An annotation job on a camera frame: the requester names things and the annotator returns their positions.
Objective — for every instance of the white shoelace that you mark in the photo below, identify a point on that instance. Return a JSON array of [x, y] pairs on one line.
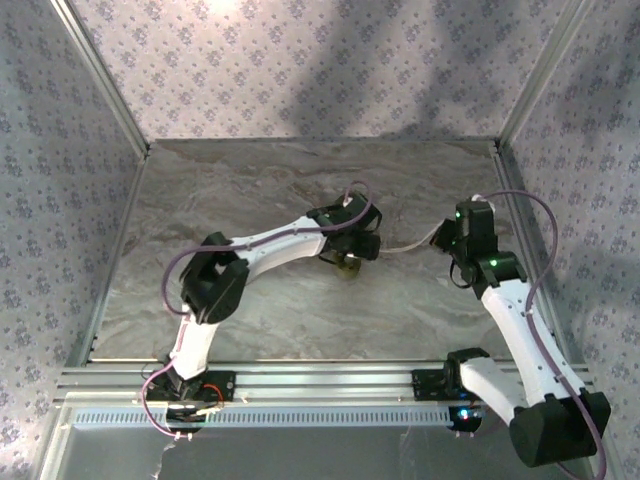
[[405, 246]]

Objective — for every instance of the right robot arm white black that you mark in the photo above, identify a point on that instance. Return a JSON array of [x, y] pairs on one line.
[[510, 320]]

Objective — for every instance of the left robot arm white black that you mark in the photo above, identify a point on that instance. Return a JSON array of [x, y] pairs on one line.
[[295, 245]]

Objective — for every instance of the olive green canvas shoe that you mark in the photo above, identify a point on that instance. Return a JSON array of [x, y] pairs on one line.
[[350, 272]]

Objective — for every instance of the aluminium table edge rail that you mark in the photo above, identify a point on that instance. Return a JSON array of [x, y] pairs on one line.
[[530, 225], [107, 270]]

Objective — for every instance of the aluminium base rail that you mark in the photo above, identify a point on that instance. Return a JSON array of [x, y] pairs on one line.
[[325, 380]]

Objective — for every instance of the aluminium frame post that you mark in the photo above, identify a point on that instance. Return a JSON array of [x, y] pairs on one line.
[[540, 75], [105, 80]]

